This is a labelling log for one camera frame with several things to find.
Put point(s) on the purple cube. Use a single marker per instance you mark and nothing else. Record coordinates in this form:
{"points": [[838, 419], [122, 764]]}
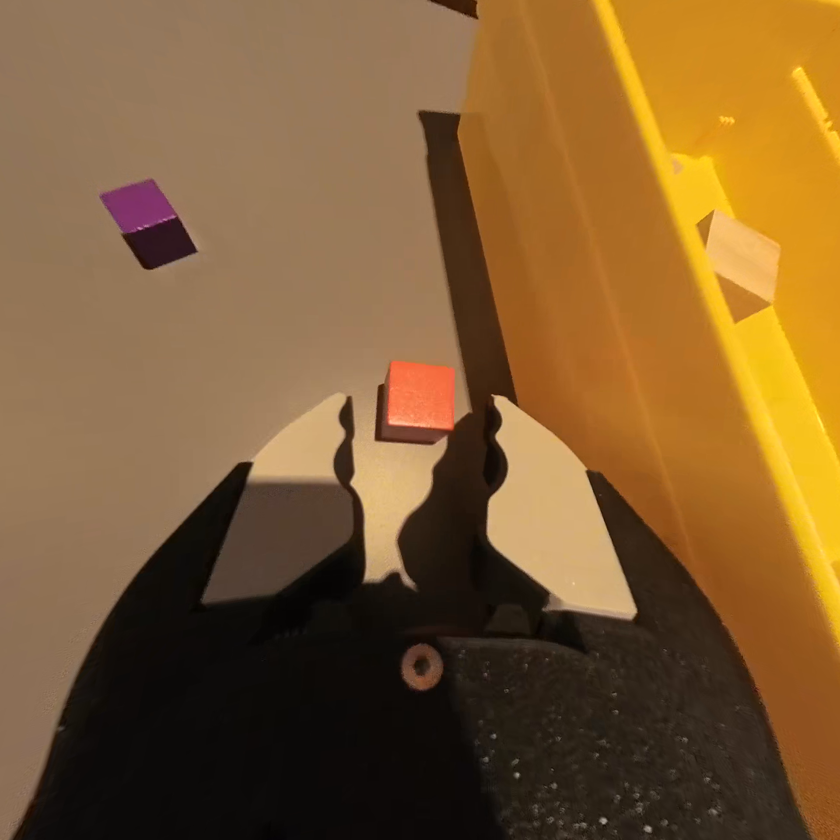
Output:
{"points": [[141, 210]]}

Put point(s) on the medium wooden cube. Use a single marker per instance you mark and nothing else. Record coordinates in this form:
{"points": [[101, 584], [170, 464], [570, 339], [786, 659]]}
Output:
{"points": [[741, 256]]}

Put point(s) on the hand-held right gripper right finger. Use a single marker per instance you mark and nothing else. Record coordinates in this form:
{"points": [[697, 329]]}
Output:
{"points": [[558, 525]]}

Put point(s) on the red cube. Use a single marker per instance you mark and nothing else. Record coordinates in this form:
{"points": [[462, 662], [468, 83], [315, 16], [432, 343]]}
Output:
{"points": [[420, 397]]}

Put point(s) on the large yellow bin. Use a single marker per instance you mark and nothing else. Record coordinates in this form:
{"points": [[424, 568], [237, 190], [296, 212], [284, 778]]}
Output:
{"points": [[590, 262]]}

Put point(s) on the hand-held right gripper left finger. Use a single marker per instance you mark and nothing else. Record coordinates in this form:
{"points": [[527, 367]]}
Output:
{"points": [[282, 525]]}

